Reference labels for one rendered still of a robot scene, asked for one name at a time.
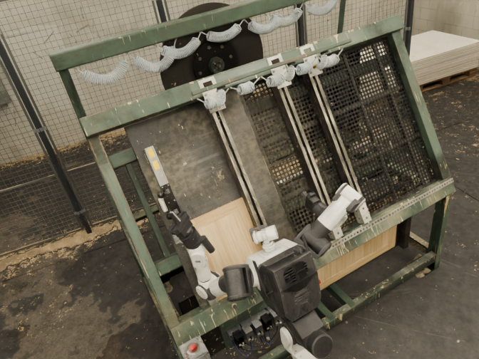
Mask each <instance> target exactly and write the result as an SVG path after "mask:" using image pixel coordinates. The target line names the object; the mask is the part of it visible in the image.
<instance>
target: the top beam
mask: <svg viewBox="0 0 479 359"><path fill-rule="evenodd" d="M403 28H405V26H404V23H403V19H402V17H401V15H400V14H397V15H395V16H391V17H388V18H386V19H382V20H380V21H376V22H373V23H370V24H366V25H364V26H360V27H358V28H354V29H351V30H349V31H345V32H343V33H339V34H337V35H333V36H330V37H327V38H323V39H321V40H318V41H315V42H312V43H308V44H306V45H303V46H307V45H309V44H313V47H314V50H317V49H320V48H323V47H326V46H330V45H332V44H335V43H338V42H341V41H345V40H347V39H350V38H351V40H352V42H351V43H347V44H344V45H342V46H338V47H336V48H332V49H329V50H328V53H325V54H326V55H327V56H330V55H332V54H335V53H339V52H340V51H341V50H342V49H343V51H345V50H347V49H350V48H353V47H356V46H359V45H361V44H364V43H368V42H370V41H374V40H376V39H378V38H382V37H384V36H387V35H389V34H391V33H393V32H396V31H400V30H401V29H403ZM303 46H300V47H296V48H293V49H290V50H288V51H284V52H281V53H278V54H275V55H273V56H276V55H279V54H281V56H282V59H283V61H285V60H287V59H290V58H293V57H296V56H300V55H301V53H300V51H299V48H301V47H303ZM270 57H272V56H269V57H266V58H263V59H259V60H257V61H253V62H251V63H247V64H244V65H242V66H238V67H236V68H232V69H229V70H227V71H223V72H220V73H216V74H214V75H211V76H208V77H205V78H201V79H199V80H203V79H206V78H209V77H212V76H214V78H215V81H216V83H219V82H222V81H224V80H228V79H231V78H234V77H237V76H240V75H243V74H245V73H249V72H252V71H255V70H258V69H260V68H264V67H267V66H269V65H268V62H267V58H270ZM261 76H262V77H263V78H267V77H270V76H272V72H271V70H268V71H265V72H262V73H259V74H257V75H254V76H250V77H248V78H244V79H242V80H238V81H235V82H233V83H230V84H227V85H225V86H226V88H222V89H223V90H224V91H226V90H227V89H228V88H229V90H232V89H231V88H230V87H232V88H237V86H238V85H239V84H241V83H246V82H247V81H250V82H252V83H253V82H255V81H256V80H257V79H258V77H260V79H259V80H261V79H263V78H261ZM199 80H195V81H193V82H190V83H186V84H183V85H179V86H177V87H174V88H171V89H168V90H164V91H162V92H159V93H156V94H153V95H149V96H146V97H144V98H140V99H137V100H134V101H131V102H129V103H125V104H122V105H119V106H116V107H113V108H109V109H107V110H103V111H100V112H98V113H94V114H92V115H88V116H85V117H83V118H79V120H78V121H79V123H80V126H81V128H82V131H83V133H84V135H85V137H86V139H88V138H89V137H93V136H95V135H102V134H105V133H107V132H111V131H114V130H117V129H119V128H123V127H125V126H128V125H132V124H133V123H137V122H140V121H142V120H146V119H148V118H151V117H154V116H156V115H160V114H163V113H166V112H168V111H171V110H174V109H177V108H181V107H183V106H186V105H189V104H191V103H195V102H197V101H199V100H197V98H198V99H200V100H203V99H204V97H203V94H202V93H200V94H197V95H194V96H192V94H191V92H192V91H195V90H199V89H200V87H199V84H198V81H199Z"/></svg>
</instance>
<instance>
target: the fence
mask: <svg viewBox="0 0 479 359"><path fill-rule="evenodd" d="M150 148H152V149H153V152H154V154H155V157H153V158H151V159H150V156H149V154H148V151H147V150H149V149H150ZM144 152H145V155H146V157H147V159H148V162H149V163H150V166H151V168H152V171H153V174H154V175H155V178H156V180H157V182H158V185H159V188H160V190H161V186H163V185H164V184H167V183H168V180H167V178H166V176H165V173H164V171H163V168H162V166H161V164H160V161H159V159H158V156H157V154H156V152H155V149H154V147H153V146H151V147H147V148H145V149H144ZM156 160H157V161H158V164H159V166H160V169H159V170H155V168H154V167H153V164H152V162H153V161H156ZM161 192H162V190H161ZM184 246H185V245H184ZM185 249H186V252H187V254H188V256H189V258H190V261H191V263H192V260H191V254H190V250H189V249H187V248H186V247H185ZM207 302H208V303H209V305H210V306H213V305H215V304H216V303H218V300H217V298H216V299H214V300H212V301H208V300H207Z"/></svg>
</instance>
